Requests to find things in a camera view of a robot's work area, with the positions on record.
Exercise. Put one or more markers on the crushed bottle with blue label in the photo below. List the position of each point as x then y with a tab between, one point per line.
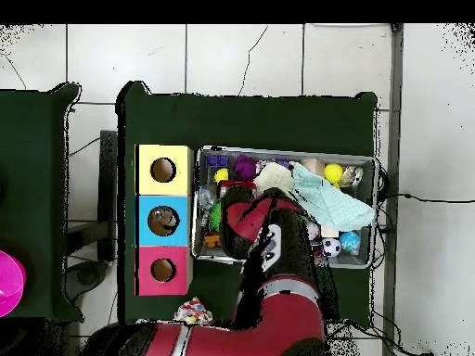
205	198

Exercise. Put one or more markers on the colourful packet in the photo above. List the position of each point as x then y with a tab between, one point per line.
193	311

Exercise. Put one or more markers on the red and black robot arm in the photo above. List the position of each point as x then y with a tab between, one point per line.
282	319

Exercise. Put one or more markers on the wooden box with three holes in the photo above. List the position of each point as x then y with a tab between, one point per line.
178	185

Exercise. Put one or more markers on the purple rubber toy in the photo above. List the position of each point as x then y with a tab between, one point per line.
245	167

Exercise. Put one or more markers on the cream white cloth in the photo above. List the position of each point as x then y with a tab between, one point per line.
274	178

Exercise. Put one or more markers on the large green spiky ball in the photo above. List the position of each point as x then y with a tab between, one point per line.
214	217

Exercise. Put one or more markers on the dark green tablecloth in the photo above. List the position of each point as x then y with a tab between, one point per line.
241	122
33	167

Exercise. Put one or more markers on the mint green cloth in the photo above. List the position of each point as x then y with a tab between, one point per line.
334	204

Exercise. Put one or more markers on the black and white football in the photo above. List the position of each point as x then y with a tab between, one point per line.
331	246

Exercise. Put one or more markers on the blue globe ball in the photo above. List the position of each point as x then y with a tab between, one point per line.
350	241

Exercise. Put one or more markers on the black upright panel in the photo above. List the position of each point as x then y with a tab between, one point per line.
107	185

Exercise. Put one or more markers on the grey metal bar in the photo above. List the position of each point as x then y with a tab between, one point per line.
393	111

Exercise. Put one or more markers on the magenta plastic bowl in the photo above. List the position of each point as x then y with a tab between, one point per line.
9	282

